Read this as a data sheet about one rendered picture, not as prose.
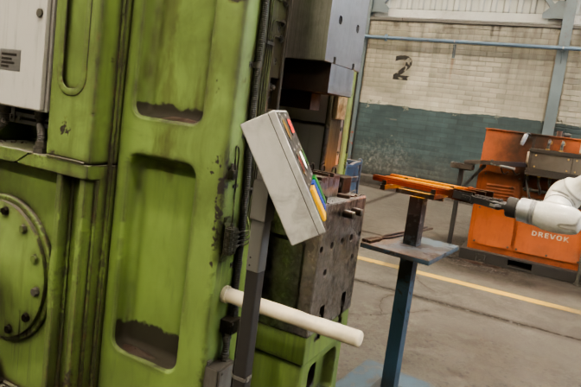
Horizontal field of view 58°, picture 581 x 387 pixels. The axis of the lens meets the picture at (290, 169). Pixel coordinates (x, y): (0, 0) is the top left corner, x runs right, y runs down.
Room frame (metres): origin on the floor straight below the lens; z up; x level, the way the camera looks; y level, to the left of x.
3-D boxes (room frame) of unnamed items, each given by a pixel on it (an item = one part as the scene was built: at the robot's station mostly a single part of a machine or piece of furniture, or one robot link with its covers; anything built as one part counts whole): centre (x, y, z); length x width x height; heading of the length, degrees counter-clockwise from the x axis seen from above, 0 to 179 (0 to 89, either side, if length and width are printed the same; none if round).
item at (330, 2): (1.94, 0.03, 1.56); 0.42 x 0.39 x 0.40; 62
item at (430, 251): (2.25, -0.56, 0.68); 0.40 x 0.30 x 0.02; 147
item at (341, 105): (2.14, -0.17, 1.27); 0.09 x 0.02 x 0.17; 152
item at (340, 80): (1.90, 0.05, 1.32); 0.42 x 0.20 x 0.10; 62
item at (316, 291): (1.96, 0.03, 0.69); 0.56 x 0.38 x 0.45; 62
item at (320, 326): (1.46, -0.05, 0.62); 0.44 x 0.05 x 0.05; 62
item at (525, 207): (1.90, -0.87, 0.95); 0.09 x 0.06 x 0.09; 147
